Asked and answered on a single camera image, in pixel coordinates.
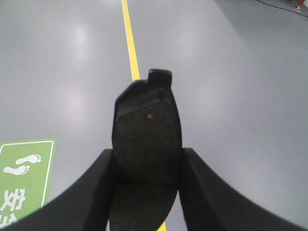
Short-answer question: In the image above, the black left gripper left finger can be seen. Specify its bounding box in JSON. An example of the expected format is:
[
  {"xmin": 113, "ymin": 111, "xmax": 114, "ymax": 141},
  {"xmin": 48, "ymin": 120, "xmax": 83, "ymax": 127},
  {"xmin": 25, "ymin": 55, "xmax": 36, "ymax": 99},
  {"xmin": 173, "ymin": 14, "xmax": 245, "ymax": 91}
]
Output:
[{"xmin": 4, "ymin": 149, "xmax": 115, "ymax": 231}]

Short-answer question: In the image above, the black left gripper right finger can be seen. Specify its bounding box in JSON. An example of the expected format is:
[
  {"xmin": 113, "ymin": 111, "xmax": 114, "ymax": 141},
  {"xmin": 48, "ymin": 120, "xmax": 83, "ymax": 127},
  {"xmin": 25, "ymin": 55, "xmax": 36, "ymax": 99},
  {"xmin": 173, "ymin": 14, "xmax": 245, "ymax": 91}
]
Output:
[{"xmin": 179, "ymin": 148, "xmax": 304, "ymax": 231}]

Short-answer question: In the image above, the brake pad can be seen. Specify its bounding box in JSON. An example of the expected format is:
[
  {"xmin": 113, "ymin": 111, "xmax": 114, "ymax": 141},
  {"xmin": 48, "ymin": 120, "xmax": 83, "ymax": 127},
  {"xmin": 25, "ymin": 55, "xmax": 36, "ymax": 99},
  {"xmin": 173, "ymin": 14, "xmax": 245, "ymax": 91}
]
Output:
[{"xmin": 109, "ymin": 69, "xmax": 182, "ymax": 231}]

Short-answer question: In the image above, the green floor sign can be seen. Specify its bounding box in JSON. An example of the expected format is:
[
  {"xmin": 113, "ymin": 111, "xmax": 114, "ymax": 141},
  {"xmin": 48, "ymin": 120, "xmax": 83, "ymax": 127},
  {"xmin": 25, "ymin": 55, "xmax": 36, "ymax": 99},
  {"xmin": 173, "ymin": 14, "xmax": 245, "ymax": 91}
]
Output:
[{"xmin": 0, "ymin": 138, "xmax": 57, "ymax": 228}]

